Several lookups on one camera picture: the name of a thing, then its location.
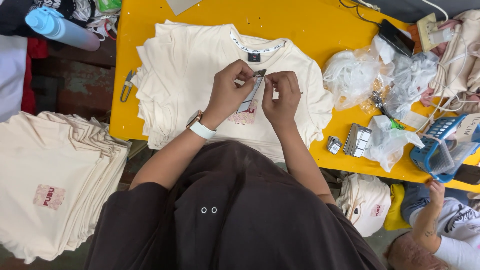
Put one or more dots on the person's right hand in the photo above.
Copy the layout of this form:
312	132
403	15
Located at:
285	101

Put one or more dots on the person's left hand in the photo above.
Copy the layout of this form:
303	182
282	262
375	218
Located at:
225	93

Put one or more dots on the grey and white hang tag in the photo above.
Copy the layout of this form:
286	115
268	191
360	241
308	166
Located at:
249	97

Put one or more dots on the stack of cream t-shirts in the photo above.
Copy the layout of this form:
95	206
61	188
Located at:
180	82
56	180

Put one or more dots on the stack of small hang tags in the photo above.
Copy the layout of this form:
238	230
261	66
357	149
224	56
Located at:
334	145

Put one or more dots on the white plastic bag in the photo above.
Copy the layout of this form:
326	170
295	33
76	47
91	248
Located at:
348	77

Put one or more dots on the stack of large hang tags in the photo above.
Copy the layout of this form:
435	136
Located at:
358	140

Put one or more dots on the metal thread snips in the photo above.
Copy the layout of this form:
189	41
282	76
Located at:
127	88

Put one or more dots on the grey card sheet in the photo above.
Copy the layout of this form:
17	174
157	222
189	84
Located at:
182	5

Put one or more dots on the clear plastic bag with paper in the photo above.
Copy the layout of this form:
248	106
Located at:
390	144

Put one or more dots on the green ties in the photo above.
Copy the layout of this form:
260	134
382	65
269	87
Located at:
397	125

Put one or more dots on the person's dark brown garment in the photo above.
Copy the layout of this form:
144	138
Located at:
232	217

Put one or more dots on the clear crumpled plastic bag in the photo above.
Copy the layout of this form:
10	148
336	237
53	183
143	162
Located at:
410	78

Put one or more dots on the black phone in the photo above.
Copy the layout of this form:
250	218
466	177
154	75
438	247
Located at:
395	37

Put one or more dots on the bundle of bagged cream shirts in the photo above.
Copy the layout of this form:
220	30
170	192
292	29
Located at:
365	204

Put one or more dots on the blue plastic basket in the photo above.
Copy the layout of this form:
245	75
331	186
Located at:
431	150

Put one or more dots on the yellow cloth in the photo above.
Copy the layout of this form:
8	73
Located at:
396	210

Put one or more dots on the beige power strip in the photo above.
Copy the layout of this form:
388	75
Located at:
425	32

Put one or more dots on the heap of clothes and bags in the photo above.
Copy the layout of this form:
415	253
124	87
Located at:
86	13

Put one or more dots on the white charger plug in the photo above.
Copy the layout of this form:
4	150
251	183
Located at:
440	36

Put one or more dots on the blue water bottle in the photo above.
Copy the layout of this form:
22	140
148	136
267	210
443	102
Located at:
63	30

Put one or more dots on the cardboard label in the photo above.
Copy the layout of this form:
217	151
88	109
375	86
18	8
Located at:
468	127

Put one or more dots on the heap of cream garments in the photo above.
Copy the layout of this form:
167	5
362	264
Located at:
468	56

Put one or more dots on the red cloth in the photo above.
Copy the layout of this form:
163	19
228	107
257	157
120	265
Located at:
32	75

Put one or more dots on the white cloth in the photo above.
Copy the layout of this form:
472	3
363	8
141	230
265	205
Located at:
11	75

